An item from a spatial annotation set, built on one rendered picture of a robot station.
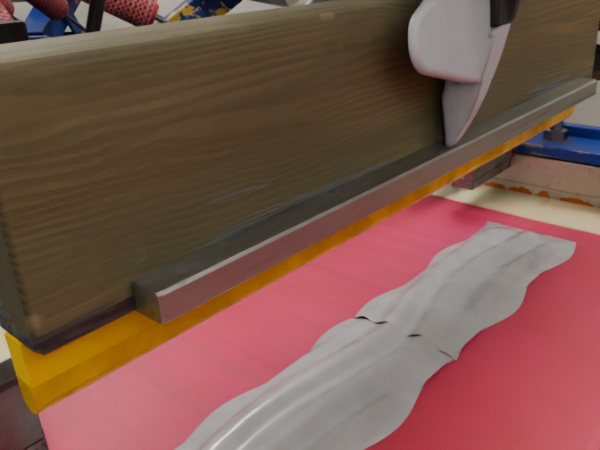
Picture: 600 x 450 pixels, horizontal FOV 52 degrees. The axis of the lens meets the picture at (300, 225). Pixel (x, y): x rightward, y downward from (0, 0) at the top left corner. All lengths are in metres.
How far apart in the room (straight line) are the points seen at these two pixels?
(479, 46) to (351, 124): 0.07
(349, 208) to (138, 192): 0.08
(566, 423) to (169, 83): 0.24
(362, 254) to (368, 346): 0.13
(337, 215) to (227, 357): 0.16
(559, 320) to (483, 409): 0.10
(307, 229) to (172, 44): 0.07
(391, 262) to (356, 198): 0.22
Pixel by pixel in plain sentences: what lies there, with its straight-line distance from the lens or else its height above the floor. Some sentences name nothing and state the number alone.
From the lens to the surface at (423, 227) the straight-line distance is 0.50.
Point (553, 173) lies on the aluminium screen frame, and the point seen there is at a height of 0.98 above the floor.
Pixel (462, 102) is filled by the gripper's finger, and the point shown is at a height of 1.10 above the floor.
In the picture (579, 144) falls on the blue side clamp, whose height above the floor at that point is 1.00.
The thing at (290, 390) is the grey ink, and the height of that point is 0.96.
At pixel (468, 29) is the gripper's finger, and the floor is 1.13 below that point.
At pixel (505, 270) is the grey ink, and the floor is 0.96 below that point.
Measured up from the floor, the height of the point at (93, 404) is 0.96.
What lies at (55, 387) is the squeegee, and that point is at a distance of 0.19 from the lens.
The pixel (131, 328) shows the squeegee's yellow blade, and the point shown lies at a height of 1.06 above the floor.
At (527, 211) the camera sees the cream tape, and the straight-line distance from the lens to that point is 0.54.
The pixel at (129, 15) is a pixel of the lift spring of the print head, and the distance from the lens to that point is 0.98.
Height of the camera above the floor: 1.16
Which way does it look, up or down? 24 degrees down
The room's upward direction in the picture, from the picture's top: 4 degrees counter-clockwise
